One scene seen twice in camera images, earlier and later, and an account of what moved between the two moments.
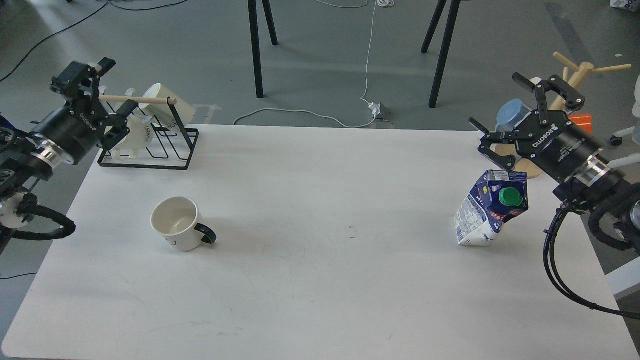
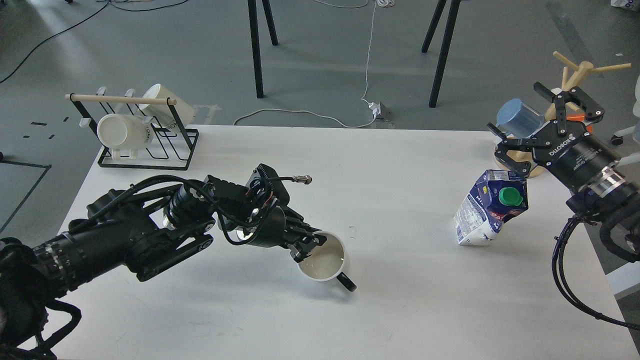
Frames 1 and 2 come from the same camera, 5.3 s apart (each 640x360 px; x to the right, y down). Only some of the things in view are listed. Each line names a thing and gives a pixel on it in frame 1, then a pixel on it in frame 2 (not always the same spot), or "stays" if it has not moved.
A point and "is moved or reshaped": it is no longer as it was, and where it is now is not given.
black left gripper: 72,130 → 263,207
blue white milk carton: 496,195 stays
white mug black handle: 177,219 is moved or reshaped
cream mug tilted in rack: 162,113 stays
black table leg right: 445,46 stays
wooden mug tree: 524,165 stays
